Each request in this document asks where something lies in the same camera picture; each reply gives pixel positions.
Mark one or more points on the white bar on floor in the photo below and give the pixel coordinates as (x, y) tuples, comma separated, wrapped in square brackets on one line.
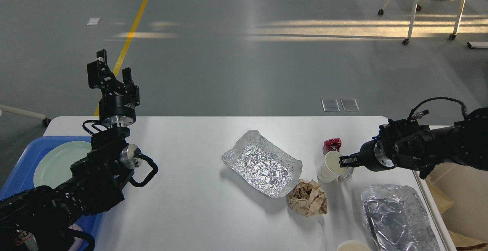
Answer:
[(477, 44)]

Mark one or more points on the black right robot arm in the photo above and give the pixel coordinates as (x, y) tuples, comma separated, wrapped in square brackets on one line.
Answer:
[(406, 144)]

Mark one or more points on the pink mug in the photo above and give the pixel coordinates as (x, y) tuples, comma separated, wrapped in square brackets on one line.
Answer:
[(77, 243)]

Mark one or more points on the foil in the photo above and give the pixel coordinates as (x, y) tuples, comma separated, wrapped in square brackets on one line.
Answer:
[(396, 218)]

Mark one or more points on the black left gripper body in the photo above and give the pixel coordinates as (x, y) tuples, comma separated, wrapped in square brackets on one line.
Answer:
[(117, 110)]

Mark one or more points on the white cup bottom edge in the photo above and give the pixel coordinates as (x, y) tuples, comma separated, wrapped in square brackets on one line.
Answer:
[(353, 245)]

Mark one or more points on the white paper on floor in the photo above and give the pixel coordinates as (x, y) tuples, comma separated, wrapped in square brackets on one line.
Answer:
[(93, 21)]

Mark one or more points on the white plastic bin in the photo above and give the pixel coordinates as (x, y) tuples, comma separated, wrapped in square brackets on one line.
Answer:
[(467, 187)]

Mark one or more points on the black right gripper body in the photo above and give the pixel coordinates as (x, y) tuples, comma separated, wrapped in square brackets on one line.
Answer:
[(373, 157)]

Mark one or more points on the blue plastic tray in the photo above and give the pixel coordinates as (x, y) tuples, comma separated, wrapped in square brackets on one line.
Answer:
[(21, 178)]

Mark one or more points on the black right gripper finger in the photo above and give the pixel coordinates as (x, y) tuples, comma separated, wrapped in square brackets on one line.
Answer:
[(350, 158), (349, 164)]

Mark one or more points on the white leg with caster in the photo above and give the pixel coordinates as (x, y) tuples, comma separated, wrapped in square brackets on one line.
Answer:
[(44, 119)]

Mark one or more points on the aluminium foil tray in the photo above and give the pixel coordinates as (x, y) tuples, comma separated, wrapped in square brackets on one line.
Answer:
[(263, 165)]

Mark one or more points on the brown paper in bin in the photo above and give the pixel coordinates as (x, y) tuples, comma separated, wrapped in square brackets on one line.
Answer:
[(463, 243)]

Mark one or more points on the crushed red soda can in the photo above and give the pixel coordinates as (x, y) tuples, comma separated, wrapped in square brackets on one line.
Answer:
[(334, 144)]

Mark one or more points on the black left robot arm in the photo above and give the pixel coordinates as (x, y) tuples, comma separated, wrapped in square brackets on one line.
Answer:
[(41, 219)]

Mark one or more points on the white paper cup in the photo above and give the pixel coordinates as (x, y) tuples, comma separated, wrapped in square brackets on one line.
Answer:
[(330, 169)]

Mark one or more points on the brown paper bag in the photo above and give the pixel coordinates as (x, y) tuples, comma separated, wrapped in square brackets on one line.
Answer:
[(442, 201)]

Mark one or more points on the crumpled brown paper ball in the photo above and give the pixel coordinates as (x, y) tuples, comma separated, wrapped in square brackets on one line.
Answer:
[(308, 198)]

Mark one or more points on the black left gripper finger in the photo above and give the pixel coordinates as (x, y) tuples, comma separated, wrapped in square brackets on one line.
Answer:
[(129, 87), (100, 76)]

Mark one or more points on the light green plate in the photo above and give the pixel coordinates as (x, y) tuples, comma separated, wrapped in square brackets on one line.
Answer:
[(54, 167)]

